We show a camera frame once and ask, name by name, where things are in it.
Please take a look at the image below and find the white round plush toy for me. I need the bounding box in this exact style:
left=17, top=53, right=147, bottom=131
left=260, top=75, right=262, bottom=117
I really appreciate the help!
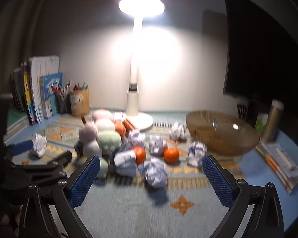
left=82, top=140, right=103, bottom=159

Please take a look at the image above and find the bunch of red-capped pens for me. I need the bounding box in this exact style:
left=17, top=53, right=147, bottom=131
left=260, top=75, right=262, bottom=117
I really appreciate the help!
left=51, top=79, right=72, bottom=97

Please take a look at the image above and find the stack of thin workbooks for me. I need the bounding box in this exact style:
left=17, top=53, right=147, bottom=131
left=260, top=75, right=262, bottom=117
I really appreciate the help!
left=254, top=140, right=298, bottom=194

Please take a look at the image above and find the black monitor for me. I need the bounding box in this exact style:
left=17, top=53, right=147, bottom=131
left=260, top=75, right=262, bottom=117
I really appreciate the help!
left=222, top=0, right=298, bottom=128

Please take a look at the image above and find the gold thermos bottle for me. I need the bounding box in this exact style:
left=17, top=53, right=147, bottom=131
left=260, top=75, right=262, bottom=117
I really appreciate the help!
left=260, top=99, right=285, bottom=143

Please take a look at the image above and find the small brown carton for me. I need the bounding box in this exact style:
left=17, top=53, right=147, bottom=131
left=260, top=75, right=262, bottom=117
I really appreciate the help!
left=124, top=119, right=137, bottom=132

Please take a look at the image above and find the green white pack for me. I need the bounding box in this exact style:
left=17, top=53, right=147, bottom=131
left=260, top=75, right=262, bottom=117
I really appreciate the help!
left=254, top=113, right=269, bottom=132

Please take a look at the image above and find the stack of flat green books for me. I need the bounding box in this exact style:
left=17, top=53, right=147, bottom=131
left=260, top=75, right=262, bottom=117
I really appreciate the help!
left=4, top=107, right=30, bottom=142

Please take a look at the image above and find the tangerine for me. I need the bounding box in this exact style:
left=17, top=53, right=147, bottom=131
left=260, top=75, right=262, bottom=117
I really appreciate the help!
left=132, top=146, right=147, bottom=164
left=163, top=147, right=180, bottom=164

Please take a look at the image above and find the black mesh pen holder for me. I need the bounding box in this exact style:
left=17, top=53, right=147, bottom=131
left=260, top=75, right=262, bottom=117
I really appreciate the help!
left=55, top=94, right=71, bottom=114

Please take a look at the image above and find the wooden pen holder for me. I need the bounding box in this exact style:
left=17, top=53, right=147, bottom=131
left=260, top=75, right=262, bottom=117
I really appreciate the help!
left=70, top=88, right=90, bottom=116

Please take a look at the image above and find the dark slotted object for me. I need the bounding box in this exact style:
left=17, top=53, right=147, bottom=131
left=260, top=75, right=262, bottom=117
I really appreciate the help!
left=237, top=103, right=249, bottom=121

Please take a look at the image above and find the blue cover workbook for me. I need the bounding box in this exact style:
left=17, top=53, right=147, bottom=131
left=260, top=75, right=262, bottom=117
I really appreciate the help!
left=39, top=73, right=63, bottom=119

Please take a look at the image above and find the orange snack packet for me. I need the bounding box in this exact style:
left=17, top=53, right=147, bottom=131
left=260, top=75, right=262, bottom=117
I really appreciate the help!
left=114, top=120, right=127, bottom=136

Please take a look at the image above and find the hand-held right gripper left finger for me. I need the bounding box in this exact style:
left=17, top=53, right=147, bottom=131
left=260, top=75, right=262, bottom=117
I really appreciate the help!
left=18, top=155, right=101, bottom=238

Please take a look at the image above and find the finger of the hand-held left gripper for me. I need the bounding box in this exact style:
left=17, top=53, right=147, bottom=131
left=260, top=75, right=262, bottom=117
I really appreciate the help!
left=4, top=140, right=35, bottom=165
left=5, top=151, right=73, bottom=186

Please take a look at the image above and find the white paper ball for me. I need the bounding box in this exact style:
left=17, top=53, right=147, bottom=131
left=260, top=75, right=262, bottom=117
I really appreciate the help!
left=138, top=159, right=168, bottom=188
left=148, top=135, right=168, bottom=156
left=128, top=130, right=146, bottom=149
left=169, top=121, right=187, bottom=142
left=113, top=111, right=126, bottom=123
left=32, top=133, right=47, bottom=158
left=187, top=141, right=207, bottom=167
left=114, top=150, right=137, bottom=178

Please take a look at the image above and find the yellow cover book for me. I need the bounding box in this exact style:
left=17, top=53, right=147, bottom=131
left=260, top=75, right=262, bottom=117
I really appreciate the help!
left=22, top=72, right=36, bottom=124

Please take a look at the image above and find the patterned blue table mat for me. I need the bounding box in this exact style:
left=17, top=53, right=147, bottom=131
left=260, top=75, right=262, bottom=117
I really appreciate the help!
left=5, top=110, right=264, bottom=238

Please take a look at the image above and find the row of upright books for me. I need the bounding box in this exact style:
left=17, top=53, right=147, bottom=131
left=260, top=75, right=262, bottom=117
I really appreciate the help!
left=29, top=56, right=60, bottom=122

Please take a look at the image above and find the dark curtain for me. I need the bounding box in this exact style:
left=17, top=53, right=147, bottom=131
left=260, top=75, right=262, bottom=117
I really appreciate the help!
left=0, top=0, right=57, bottom=97

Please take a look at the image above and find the small pale green plush toy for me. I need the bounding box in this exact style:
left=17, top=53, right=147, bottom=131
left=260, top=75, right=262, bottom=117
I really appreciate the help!
left=96, top=157, right=109, bottom=179

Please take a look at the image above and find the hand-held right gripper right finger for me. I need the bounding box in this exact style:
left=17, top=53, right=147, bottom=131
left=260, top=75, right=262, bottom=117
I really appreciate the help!
left=202, top=154, right=285, bottom=238

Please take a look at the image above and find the green round plush toy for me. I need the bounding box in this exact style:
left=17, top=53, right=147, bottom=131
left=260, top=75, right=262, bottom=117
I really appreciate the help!
left=97, top=131, right=122, bottom=152

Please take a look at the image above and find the mauve round plush toy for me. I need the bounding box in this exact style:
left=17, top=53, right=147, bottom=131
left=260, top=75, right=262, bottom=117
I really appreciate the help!
left=79, top=123, right=99, bottom=143

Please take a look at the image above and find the purple cover book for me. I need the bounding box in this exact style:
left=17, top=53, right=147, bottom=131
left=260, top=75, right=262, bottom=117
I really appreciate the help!
left=11, top=62, right=30, bottom=114

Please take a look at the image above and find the cream round plush toy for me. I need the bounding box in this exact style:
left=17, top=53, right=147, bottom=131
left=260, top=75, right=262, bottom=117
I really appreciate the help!
left=94, top=119, right=116, bottom=132

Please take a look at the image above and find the white desk lamp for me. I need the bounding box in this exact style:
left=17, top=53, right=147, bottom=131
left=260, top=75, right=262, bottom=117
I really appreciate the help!
left=119, top=0, right=165, bottom=131

